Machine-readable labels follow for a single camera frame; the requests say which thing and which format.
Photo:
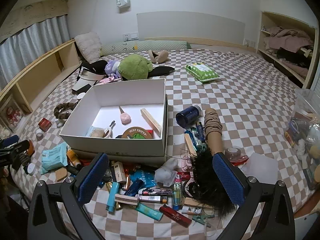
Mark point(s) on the green bolster pillow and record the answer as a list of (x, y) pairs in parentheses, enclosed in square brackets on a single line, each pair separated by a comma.
[(150, 47)]

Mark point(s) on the cardboard tube with twine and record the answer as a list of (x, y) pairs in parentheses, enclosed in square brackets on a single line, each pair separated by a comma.
[(213, 127)]

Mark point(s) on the small red box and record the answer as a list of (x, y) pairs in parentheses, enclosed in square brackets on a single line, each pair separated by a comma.
[(45, 124)]

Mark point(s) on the clear plastic bag of sundries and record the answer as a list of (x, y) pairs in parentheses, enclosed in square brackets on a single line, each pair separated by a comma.
[(306, 130)]

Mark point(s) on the green plush toy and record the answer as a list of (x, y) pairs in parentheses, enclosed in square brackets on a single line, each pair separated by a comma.
[(133, 66)]

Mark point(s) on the blue foil pouch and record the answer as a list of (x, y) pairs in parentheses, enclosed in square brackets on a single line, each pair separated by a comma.
[(142, 177)]

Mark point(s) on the orange tube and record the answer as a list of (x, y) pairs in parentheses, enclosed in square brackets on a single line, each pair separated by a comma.
[(73, 158)]

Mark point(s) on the silver mini harmonica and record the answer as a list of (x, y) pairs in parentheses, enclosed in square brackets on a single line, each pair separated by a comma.
[(127, 199)]

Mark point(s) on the pile of assorted lighters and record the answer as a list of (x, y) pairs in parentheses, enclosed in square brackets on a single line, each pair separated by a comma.
[(140, 192)]

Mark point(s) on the green and white lighter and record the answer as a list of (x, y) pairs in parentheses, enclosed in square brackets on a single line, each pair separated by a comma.
[(195, 137)]

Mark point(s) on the black cloth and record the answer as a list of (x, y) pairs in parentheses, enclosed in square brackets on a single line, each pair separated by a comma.
[(162, 71)]

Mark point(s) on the green wet wipes pack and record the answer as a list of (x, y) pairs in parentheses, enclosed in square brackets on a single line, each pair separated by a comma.
[(202, 71)]

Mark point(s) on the checkered bed sheet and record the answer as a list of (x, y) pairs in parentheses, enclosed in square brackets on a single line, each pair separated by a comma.
[(237, 100)]

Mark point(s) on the flat wooden stick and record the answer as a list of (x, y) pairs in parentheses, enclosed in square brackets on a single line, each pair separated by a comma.
[(190, 145)]

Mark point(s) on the blue lighter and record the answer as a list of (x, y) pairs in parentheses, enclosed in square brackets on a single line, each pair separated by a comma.
[(200, 131)]

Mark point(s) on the beige powder puff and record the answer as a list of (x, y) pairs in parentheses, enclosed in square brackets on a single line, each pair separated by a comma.
[(97, 132)]

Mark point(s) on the white and black clipper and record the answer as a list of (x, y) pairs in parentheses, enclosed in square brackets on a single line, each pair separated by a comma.
[(109, 130)]

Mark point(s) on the grey curtain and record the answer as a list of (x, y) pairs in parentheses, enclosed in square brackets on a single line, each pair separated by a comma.
[(32, 40)]

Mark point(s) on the beige plush toy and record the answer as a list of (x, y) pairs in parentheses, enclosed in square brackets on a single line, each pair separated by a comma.
[(160, 55)]

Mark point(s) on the purple plush toy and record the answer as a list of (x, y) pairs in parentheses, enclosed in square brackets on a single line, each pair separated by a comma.
[(111, 67)]

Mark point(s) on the small white mug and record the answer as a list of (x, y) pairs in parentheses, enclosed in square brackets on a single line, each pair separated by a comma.
[(60, 123)]

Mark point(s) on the translucent plastic box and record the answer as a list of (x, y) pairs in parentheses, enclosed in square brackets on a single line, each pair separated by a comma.
[(261, 166)]

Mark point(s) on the dolls in display case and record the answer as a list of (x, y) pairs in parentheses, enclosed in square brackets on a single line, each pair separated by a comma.
[(13, 117)]

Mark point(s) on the black cap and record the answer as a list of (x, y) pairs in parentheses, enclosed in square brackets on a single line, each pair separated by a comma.
[(96, 66)]

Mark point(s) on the light blue wipes pack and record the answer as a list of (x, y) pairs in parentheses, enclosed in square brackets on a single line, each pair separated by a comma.
[(53, 157)]

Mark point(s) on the pile of clothes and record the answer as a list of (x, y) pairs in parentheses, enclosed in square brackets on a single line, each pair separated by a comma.
[(287, 42)]

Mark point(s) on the black round tin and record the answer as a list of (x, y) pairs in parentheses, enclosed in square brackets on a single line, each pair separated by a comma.
[(190, 188)]

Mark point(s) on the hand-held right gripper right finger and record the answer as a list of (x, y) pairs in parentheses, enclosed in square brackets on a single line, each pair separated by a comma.
[(228, 180)]

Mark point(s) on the black paper bag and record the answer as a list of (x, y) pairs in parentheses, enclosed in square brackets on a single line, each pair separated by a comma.
[(81, 87)]

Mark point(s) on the brown tape roll in wrapper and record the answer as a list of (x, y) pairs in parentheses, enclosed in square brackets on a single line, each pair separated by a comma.
[(233, 155)]

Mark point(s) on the brown plush toy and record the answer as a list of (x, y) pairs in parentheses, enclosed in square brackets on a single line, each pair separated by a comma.
[(62, 111)]

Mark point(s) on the white cardboard box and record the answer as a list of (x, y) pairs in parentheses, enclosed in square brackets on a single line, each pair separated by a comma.
[(120, 145)]

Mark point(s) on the wooden closet shelf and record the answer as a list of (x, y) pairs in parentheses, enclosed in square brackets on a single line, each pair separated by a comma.
[(275, 55)]

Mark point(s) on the round printed coaster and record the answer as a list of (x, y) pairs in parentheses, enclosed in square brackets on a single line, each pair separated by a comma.
[(137, 133)]

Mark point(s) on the white paper cup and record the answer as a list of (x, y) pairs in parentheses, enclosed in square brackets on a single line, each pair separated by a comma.
[(81, 96)]

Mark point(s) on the white headboard panel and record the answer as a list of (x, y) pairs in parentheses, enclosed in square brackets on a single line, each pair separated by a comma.
[(190, 28)]

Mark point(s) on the brown leather piece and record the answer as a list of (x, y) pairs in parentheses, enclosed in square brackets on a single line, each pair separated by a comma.
[(30, 148)]

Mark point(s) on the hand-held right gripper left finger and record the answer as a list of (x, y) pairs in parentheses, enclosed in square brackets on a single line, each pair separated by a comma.
[(92, 180)]

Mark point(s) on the wooden bedside shelf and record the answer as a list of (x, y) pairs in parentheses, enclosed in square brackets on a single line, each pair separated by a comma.
[(37, 77)]

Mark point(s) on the white visor cap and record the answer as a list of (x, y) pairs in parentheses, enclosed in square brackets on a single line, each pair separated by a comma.
[(86, 77)]

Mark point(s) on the black feather tuft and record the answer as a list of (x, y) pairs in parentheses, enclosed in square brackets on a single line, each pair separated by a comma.
[(207, 182)]

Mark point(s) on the white wall socket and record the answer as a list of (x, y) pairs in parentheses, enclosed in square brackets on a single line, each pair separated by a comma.
[(249, 43), (130, 36)]

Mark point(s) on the green clothespin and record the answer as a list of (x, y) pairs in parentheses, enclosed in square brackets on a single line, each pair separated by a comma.
[(203, 218)]

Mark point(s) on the white fluffy pillow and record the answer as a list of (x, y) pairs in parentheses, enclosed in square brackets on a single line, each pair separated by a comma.
[(87, 45)]

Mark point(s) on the dark blue plastic jar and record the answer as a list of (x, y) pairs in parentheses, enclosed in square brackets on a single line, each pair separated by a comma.
[(186, 116)]

